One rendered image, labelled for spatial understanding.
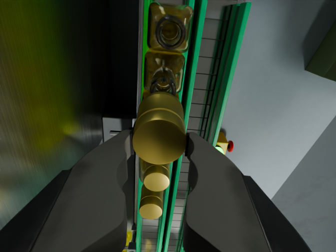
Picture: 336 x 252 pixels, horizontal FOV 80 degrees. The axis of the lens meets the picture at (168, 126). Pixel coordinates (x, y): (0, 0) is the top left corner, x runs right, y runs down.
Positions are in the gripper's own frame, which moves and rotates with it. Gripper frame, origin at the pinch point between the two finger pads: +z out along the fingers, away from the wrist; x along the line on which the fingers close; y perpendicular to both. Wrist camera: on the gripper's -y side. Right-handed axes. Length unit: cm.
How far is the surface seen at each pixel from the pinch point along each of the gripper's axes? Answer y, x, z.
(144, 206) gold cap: 16.8, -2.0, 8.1
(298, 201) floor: 146, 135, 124
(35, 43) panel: -3.9, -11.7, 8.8
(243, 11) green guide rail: -7.7, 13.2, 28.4
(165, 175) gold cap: 11.0, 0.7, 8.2
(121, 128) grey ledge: 20.7, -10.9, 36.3
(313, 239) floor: 207, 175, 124
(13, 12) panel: -6.3, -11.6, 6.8
